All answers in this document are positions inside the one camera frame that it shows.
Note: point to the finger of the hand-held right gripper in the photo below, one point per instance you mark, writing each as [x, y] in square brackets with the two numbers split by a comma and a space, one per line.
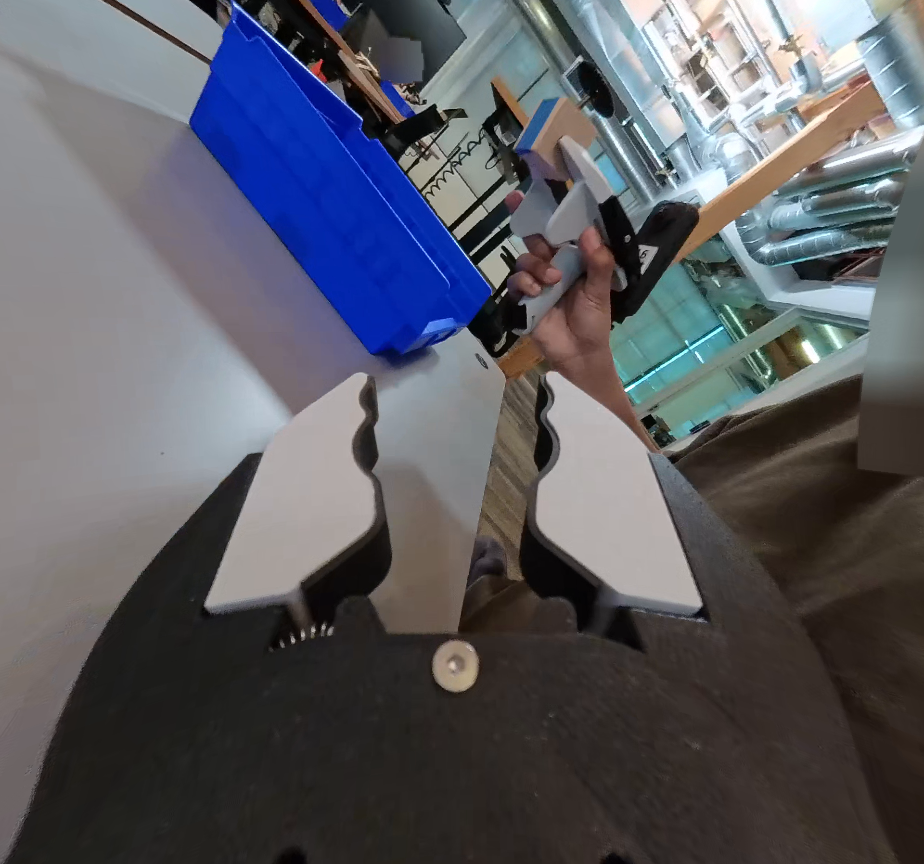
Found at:
[559, 218]
[585, 171]

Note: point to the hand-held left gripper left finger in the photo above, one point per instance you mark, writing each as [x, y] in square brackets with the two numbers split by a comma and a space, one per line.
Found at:
[296, 510]

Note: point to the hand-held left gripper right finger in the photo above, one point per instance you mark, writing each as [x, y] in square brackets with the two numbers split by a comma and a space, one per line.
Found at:
[621, 517]

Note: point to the wooden cube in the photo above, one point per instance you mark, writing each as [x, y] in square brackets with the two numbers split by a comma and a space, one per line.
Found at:
[552, 126]

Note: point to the blue plastic bin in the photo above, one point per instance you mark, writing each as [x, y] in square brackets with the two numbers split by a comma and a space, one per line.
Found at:
[325, 192]

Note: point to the person's right forearm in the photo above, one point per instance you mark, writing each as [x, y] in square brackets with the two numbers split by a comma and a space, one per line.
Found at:
[613, 402]

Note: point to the round metal desk grommet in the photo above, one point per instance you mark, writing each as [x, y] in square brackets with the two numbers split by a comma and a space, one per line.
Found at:
[482, 361]

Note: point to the person's right hand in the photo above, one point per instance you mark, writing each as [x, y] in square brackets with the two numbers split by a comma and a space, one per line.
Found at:
[585, 322]

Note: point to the wooden top table black base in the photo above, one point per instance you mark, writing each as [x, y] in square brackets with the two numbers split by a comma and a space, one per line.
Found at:
[509, 99]

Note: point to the person's dark clothing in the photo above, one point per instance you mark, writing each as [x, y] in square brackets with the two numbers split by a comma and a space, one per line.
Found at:
[794, 589]

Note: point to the silver elbow air duct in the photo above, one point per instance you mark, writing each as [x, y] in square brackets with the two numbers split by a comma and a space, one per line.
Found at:
[808, 247]

